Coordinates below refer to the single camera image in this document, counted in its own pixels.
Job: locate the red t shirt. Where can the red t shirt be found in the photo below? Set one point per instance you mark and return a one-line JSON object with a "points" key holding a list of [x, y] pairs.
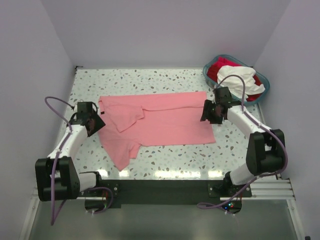
{"points": [[214, 68]]}

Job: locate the teal plastic basket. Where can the teal plastic basket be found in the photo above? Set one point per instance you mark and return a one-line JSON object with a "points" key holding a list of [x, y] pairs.
{"points": [[212, 84]]}

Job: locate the pink t shirt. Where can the pink t shirt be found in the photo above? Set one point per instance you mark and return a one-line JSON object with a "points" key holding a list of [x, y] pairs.
{"points": [[167, 119]]}

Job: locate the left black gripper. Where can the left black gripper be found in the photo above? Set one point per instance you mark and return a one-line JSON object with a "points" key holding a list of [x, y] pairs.
{"points": [[99, 123]]}

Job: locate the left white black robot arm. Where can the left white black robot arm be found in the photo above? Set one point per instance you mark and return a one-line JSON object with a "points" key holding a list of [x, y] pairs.
{"points": [[56, 175]]}

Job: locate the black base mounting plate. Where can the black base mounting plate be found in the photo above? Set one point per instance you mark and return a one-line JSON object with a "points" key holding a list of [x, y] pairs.
{"points": [[202, 193]]}

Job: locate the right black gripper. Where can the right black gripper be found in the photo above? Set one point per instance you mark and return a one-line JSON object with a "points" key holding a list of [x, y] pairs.
{"points": [[206, 114]]}

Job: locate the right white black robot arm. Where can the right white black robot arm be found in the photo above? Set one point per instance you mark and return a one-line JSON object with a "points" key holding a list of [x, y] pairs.
{"points": [[266, 152]]}

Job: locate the white t shirt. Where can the white t shirt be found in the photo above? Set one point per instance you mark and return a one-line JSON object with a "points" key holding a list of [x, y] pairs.
{"points": [[236, 78]]}

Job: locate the aluminium frame rail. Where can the aluminium frame rail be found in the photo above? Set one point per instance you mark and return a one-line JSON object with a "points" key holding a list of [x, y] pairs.
{"points": [[266, 215]]}

